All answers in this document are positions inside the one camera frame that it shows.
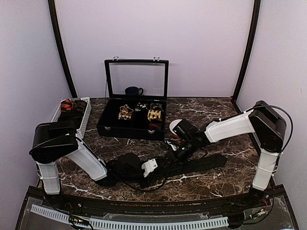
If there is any tan patterned rolled tie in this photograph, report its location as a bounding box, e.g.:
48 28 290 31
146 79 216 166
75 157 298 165
147 103 164 121

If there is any white plastic basket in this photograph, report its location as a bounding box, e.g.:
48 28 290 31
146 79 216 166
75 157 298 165
51 97 92 139

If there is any black white rolled tie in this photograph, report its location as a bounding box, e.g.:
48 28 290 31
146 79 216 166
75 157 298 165
135 102 149 112

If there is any orange striped rolled tie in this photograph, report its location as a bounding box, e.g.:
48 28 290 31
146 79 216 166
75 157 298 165
60 99 74 113

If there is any black tie storage box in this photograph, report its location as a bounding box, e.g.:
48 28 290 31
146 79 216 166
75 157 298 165
96 57 169 141

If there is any dark blue mug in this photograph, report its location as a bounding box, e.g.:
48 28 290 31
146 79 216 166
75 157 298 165
125 86 144 96

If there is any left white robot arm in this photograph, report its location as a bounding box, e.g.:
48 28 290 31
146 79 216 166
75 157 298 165
29 121 168 209

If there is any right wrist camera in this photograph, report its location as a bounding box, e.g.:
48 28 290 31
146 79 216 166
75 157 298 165
173 119 198 140

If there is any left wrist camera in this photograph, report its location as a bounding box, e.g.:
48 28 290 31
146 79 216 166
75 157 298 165
117 153 140 174

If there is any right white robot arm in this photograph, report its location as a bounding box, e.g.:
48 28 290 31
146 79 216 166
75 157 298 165
166 101 289 208

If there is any leopard print rolled tie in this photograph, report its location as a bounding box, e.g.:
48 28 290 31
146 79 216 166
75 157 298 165
118 104 134 120

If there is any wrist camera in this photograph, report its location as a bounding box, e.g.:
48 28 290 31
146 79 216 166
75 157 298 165
117 153 140 174
173 119 198 140

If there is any white cable duct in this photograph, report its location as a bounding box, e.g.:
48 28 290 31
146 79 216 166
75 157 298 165
30 204 229 230

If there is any black necktie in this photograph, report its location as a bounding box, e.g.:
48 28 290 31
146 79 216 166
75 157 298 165
167 154 227 177

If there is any red black rolled tie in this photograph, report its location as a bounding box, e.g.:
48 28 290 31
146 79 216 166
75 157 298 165
149 119 163 130

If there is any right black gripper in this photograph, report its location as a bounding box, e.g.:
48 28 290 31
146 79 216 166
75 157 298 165
162 138 197 172

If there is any white and orange bowl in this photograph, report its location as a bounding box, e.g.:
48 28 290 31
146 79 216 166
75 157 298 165
169 119 182 139

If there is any brown rolled tie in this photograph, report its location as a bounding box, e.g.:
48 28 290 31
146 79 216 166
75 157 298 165
73 100 87 113

